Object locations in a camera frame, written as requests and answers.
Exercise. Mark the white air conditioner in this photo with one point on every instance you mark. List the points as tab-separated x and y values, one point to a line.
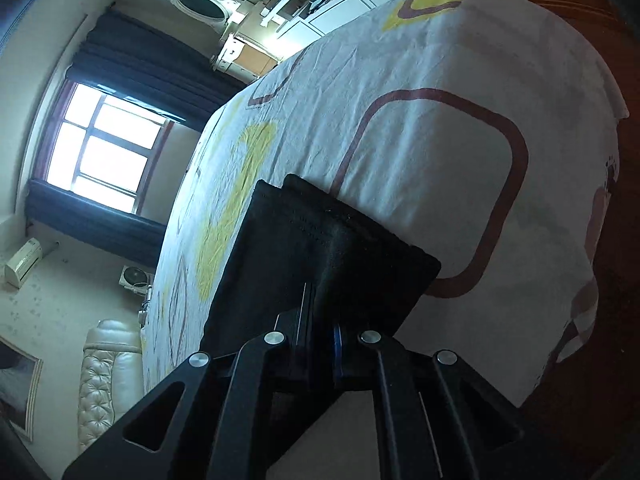
22	262

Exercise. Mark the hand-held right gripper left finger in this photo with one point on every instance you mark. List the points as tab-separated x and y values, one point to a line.
312	345

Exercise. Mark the framed wall photo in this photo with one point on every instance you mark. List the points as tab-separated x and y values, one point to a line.
20	390

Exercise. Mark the white printed bed sheet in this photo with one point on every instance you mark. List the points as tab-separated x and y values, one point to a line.
425	160

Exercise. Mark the cream dressing table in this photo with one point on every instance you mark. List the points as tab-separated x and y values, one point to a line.
247	52

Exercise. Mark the window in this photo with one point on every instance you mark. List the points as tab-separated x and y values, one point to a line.
110	150

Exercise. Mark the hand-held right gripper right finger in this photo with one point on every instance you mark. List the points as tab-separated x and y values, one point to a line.
395	385

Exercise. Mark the white oval mirror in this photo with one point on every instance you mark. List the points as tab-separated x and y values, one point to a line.
202	5

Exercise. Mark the small white fan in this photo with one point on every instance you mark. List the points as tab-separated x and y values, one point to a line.
134	279

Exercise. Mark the black pants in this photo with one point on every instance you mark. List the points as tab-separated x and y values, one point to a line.
350	260

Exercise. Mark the cream tufted leather headboard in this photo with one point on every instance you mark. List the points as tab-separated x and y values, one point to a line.
107	390

